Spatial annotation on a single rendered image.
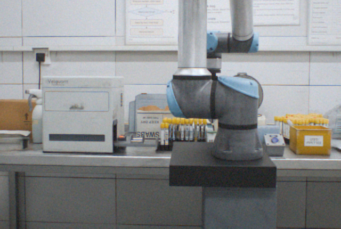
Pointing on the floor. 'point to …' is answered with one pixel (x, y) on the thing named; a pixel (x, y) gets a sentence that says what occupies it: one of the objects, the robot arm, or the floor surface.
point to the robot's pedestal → (238, 207)
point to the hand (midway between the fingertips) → (212, 120)
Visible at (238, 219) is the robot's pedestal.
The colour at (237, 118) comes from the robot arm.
